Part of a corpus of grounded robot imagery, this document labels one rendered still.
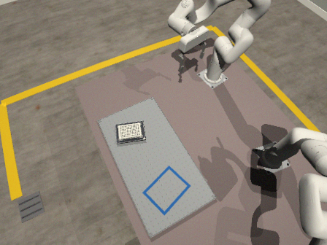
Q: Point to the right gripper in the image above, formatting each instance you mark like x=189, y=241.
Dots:
x=192, y=39

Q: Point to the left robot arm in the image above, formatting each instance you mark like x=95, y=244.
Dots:
x=312, y=187

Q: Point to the blue tape outline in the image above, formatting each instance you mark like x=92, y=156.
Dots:
x=158, y=207

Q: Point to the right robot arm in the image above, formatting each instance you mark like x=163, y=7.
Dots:
x=184, y=17

